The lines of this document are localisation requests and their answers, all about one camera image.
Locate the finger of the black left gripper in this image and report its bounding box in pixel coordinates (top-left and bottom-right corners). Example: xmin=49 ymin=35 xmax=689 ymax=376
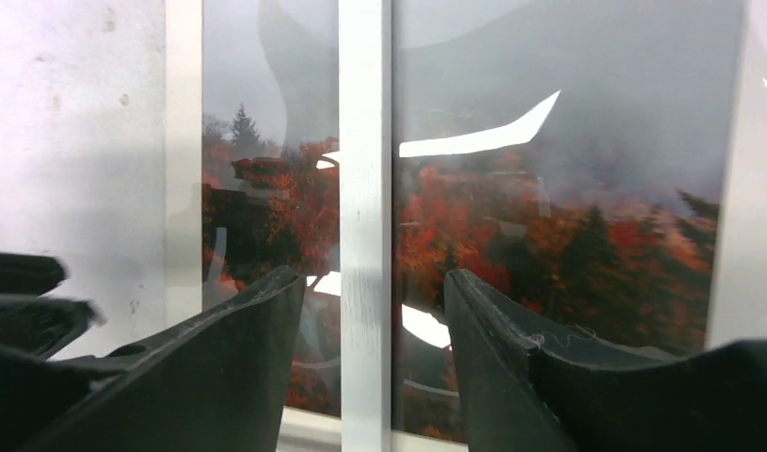
xmin=0 ymin=296 xmax=104 ymax=359
xmin=0 ymin=252 xmax=67 ymax=296

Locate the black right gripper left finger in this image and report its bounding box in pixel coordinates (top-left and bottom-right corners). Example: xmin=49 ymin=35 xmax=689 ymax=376
xmin=0 ymin=266 xmax=306 ymax=451

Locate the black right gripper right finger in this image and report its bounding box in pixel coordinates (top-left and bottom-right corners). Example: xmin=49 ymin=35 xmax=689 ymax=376
xmin=444 ymin=269 xmax=767 ymax=451

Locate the white picture frame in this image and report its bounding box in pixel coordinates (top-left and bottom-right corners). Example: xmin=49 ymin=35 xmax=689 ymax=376
xmin=277 ymin=0 xmax=767 ymax=452

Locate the autumn forest photo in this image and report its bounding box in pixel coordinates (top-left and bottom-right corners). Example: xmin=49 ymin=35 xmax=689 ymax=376
xmin=201 ymin=1 xmax=745 ymax=443

